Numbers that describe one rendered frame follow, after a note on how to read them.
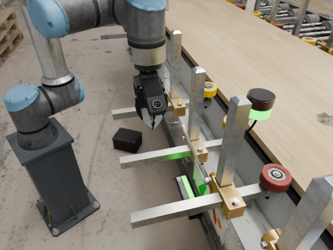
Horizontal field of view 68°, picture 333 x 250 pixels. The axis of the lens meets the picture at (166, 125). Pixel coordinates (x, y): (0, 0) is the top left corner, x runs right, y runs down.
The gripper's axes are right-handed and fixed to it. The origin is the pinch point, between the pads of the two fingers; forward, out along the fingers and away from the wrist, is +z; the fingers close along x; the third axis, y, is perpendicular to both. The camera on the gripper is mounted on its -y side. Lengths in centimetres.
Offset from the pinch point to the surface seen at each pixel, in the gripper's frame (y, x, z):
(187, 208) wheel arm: -21.0, -3.7, 11.7
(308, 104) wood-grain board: 6, -64, 8
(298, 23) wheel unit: 92, -126, 7
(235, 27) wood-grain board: 99, -82, 8
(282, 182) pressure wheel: -23.6, -29.6, 7.2
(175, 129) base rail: 29.4, -16.8, 27.7
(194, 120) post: 7.0, -16.1, 5.9
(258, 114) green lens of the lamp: -19.0, -19.7, -14.0
